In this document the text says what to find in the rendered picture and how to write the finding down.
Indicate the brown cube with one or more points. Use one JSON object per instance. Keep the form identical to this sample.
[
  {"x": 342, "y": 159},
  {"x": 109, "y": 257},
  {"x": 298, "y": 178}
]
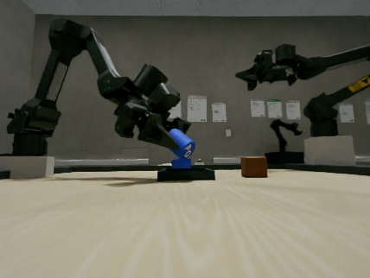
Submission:
[{"x": 254, "y": 167}]

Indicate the blue cylinder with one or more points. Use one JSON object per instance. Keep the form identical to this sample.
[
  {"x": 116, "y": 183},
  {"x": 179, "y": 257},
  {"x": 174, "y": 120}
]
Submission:
[{"x": 186, "y": 145}]

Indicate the blue cube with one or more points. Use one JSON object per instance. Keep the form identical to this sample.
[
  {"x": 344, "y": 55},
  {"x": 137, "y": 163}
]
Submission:
[{"x": 177, "y": 163}]

